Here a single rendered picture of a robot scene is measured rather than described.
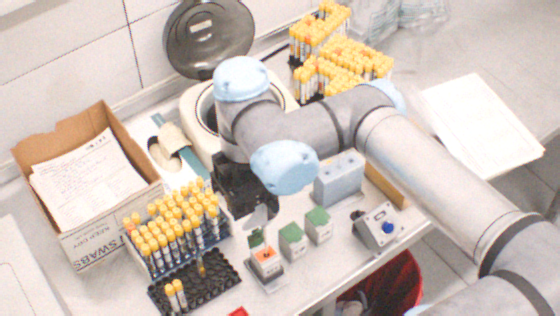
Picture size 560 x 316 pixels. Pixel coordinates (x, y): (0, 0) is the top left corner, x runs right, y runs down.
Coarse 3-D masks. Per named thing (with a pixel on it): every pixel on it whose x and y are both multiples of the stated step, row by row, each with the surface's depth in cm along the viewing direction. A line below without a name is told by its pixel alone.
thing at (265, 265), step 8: (256, 248) 124; (264, 248) 124; (272, 248) 124; (256, 256) 123; (264, 256) 124; (272, 256) 123; (256, 264) 124; (264, 264) 122; (272, 264) 123; (264, 272) 123; (272, 272) 125
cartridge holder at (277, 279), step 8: (248, 264) 128; (280, 264) 126; (256, 272) 125; (280, 272) 126; (256, 280) 127; (264, 280) 124; (272, 280) 126; (280, 280) 126; (288, 280) 126; (264, 288) 125; (272, 288) 125
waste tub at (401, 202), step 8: (368, 168) 142; (368, 176) 143; (376, 176) 140; (376, 184) 142; (384, 184) 139; (384, 192) 140; (392, 192) 137; (392, 200) 139; (400, 200) 136; (400, 208) 138
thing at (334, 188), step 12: (348, 156) 135; (324, 168) 133; (336, 168) 133; (348, 168) 133; (360, 168) 134; (324, 180) 131; (336, 180) 132; (348, 180) 135; (360, 180) 138; (312, 192) 140; (324, 192) 133; (336, 192) 136; (348, 192) 138; (360, 192) 140; (324, 204) 136; (336, 204) 138; (348, 204) 139
